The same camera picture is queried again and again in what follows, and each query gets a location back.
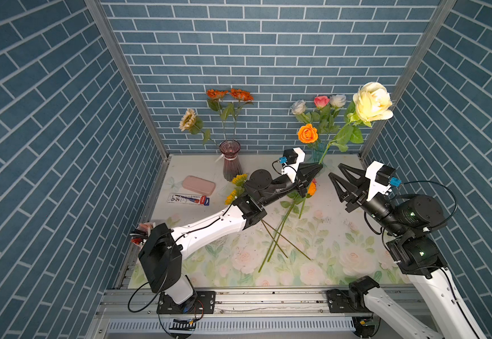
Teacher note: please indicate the orange gerbera flower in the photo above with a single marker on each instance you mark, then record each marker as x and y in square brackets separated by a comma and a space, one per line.
[233, 109]
[216, 104]

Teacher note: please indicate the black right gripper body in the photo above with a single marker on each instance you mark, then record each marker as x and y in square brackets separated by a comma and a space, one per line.
[378, 208]

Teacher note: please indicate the cream white rose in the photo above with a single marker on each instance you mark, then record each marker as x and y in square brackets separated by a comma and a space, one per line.
[371, 103]

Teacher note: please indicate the pink rose small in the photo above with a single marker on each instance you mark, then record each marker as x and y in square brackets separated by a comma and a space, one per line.
[293, 245]

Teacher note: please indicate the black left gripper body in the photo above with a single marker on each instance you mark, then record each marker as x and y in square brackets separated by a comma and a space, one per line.
[297, 184]

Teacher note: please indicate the pink rose tall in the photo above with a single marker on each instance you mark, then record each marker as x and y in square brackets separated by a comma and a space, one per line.
[322, 113]

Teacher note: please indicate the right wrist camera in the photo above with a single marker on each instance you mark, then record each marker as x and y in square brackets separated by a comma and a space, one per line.
[382, 180]

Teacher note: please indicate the orange yellow rose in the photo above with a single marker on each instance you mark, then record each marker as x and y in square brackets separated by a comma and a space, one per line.
[308, 134]

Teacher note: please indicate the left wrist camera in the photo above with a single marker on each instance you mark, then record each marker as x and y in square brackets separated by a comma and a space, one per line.
[290, 162]

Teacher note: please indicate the purple glass vase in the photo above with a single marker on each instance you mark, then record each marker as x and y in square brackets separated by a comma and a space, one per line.
[230, 150]

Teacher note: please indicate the pink pen cup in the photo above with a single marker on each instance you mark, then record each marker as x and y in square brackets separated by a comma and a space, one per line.
[141, 233]

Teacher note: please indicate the yellow sunflower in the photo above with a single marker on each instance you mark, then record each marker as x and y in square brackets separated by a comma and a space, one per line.
[231, 197]
[239, 179]

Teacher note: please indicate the blue glass vase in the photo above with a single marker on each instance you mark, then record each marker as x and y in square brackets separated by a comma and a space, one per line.
[317, 152]

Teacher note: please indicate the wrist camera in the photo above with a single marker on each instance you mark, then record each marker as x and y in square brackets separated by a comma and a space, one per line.
[382, 180]
[290, 162]

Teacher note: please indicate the glue stick package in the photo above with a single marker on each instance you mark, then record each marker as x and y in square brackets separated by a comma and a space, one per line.
[191, 199]

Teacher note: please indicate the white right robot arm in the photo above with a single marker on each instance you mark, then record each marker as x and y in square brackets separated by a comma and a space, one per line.
[409, 219]

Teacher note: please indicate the floral table mat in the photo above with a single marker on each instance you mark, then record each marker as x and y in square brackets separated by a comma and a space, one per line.
[313, 245]

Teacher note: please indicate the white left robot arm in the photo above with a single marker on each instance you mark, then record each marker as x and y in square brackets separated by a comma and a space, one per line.
[162, 254]

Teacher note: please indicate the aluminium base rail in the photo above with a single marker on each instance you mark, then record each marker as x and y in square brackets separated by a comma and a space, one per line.
[331, 312]

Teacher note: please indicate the beige gerbera flower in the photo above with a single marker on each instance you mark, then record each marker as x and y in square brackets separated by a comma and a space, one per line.
[193, 124]

